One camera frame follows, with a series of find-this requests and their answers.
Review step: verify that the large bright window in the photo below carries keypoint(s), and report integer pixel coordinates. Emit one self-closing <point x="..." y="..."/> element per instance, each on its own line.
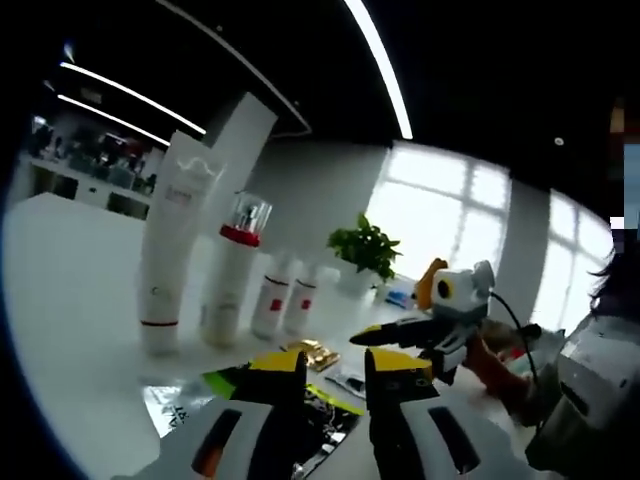
<point x="440" y="200"/>

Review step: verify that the white chest device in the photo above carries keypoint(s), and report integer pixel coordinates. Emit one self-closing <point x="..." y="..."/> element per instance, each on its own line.
<point x="595" y="360"/>

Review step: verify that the person's head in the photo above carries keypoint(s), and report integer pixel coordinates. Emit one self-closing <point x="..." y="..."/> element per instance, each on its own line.
<point x="617" y="295"/>

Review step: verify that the pile of white packaging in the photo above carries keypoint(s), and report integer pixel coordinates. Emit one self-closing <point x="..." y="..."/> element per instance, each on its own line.
<point x="515" y="345"/>

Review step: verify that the row of office desks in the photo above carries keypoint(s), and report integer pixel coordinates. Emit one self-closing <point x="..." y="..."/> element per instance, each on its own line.
<point x="85" y="175"/>

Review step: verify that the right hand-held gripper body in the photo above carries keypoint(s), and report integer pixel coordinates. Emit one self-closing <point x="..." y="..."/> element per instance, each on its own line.
<point x="462" y="295"/>

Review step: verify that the small white skincare spray bottle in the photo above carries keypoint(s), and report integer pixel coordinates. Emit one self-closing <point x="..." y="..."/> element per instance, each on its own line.
<point x="270" y="310"/>
<point x="301" y="307"/>

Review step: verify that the white skincare tube red stripe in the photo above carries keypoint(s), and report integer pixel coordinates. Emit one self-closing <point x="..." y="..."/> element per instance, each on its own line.
<point x="170" y="240"/>

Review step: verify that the gold skincare sachet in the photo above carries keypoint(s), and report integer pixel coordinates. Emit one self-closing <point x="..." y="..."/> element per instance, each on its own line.
<point x="312" y="352"/>

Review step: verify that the orange object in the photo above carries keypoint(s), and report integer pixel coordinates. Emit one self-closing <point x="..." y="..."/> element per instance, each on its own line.
<point x="425" y="287"/>

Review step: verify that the blue packet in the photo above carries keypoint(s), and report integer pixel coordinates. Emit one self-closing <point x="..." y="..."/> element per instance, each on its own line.
<point x="402" y="296"/>

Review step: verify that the green potted plant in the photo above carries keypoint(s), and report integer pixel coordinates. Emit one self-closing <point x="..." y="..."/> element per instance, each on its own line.
<point x="365" y="245"/>

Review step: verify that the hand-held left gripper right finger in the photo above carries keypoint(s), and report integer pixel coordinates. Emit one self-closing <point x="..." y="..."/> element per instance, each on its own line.
<point x="395" y="430"/>

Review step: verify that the red collar skincare bottle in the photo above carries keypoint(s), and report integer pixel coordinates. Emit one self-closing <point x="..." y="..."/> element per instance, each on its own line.
<point x="232" y="285"/>

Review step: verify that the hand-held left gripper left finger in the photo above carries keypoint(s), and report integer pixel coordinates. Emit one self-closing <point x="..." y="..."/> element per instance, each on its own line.
<point x="260" y="425"/>

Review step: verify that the long ceiling light strip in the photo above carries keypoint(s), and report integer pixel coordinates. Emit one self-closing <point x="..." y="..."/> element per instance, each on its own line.
<point x="385" y="65"/>

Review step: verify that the person's right hand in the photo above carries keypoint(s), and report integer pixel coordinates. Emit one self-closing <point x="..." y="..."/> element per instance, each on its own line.
<point x="495" y="372"/>

